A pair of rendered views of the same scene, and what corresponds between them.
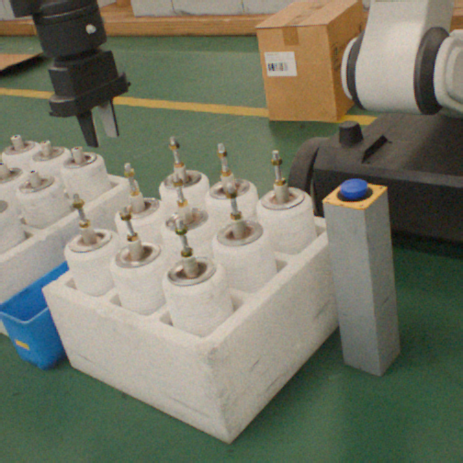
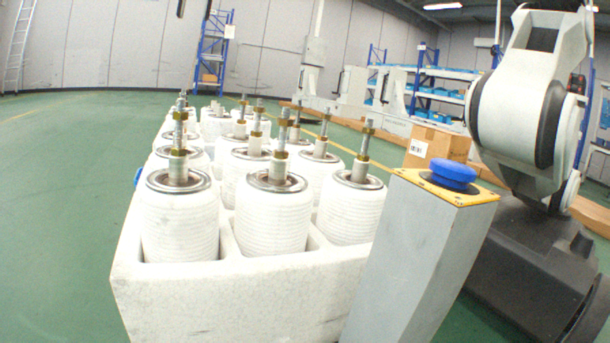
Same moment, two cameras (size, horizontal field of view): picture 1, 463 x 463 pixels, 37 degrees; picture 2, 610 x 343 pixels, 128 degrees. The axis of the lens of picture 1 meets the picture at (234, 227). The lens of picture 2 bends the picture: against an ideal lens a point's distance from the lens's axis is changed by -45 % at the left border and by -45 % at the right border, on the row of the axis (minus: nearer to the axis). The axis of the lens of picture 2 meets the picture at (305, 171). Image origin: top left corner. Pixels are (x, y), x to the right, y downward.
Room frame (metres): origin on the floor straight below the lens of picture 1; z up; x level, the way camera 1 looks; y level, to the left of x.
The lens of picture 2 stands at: (0.67, -0.13, 0.36)
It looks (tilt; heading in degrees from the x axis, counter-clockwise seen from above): 17 degrees down; 18
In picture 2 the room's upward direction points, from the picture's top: 9 degrees clockwise
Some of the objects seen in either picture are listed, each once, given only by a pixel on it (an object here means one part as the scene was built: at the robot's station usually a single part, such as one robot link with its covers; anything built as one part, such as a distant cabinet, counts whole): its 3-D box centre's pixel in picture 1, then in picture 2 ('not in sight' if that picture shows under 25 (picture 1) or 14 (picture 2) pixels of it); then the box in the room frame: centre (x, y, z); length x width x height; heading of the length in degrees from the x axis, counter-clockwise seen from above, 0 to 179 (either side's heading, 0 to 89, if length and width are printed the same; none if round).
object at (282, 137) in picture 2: (234, 205); (282, 139); (0.95, -0.01, 0.30); 0.01 x 0.01 x 0.08
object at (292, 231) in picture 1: (290, 244); (344, 235); (1.04, -0.09, 0.16); 0.10 x 0.10 x 0.18
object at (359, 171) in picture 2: (281, 192); (359, 171); (1.04, -0.09, 0.26); 0.02 x 0.02 x 0.03
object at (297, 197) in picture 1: (282, 199); (357, 180); (1.04, -0.09, 0.25); 0.08 x 0.08 x 0.01
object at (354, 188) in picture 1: (354, 190); (451, 175); (0.89, -0.18, 0.32); 0.04 x 0.04 x 0.02
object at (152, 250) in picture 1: (138, 254); (179, 152); (0.95, 0.16, 0.25); 0.08 x 0.08 x 0.01
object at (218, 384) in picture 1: (205, 297); (246, 240); (1.04, 0.08, 0.09); 0.39 x 0.39 x 0.18; 46
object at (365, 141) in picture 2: (278, 172); (365, 145); (1.04, -0.09, 0.30); 0.01 x 0.01 x 0.08
